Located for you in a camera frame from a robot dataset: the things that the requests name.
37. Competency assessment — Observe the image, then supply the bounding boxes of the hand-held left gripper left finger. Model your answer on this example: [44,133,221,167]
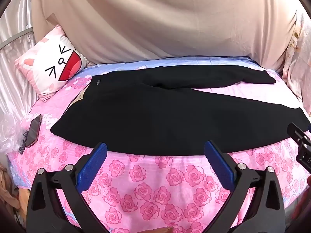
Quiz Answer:
[27,141,114,233]

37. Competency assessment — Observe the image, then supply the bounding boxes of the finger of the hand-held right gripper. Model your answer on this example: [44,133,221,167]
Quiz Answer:
[287,123,311,148]

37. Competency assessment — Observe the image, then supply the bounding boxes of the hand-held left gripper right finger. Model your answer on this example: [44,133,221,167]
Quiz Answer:
[204,140,286,233]

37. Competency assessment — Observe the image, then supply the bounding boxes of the black pants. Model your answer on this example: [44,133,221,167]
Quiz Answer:
[50,65,307,156]

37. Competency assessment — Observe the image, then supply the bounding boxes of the pink rose bedsheet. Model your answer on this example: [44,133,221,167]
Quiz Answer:
[7,56,311,233]

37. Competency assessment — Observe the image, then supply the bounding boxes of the black smartphone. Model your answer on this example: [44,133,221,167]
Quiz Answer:
[25,115,43,149]

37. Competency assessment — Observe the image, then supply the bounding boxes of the pale floral quilt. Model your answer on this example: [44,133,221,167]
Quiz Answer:
[282,9,311,117]

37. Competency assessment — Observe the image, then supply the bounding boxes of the tan crumpled clothing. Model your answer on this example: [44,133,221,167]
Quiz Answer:
[0,163,31,225]

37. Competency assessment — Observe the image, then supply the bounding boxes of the clear plastic bag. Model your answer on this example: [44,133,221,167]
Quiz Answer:
[0,113,28,154]

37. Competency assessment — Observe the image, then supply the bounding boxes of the cat face pillow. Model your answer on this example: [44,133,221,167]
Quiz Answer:
[15,24,88,102]

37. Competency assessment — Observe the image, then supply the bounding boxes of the white satin curtain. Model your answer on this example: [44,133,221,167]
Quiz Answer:
[0,0,40,127]

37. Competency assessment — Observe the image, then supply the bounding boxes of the grey metal rod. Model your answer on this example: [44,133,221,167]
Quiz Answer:
[0,27,33,50]

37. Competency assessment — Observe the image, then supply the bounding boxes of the beige cloth backdrop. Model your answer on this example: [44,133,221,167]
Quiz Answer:
[31,0,305,73]

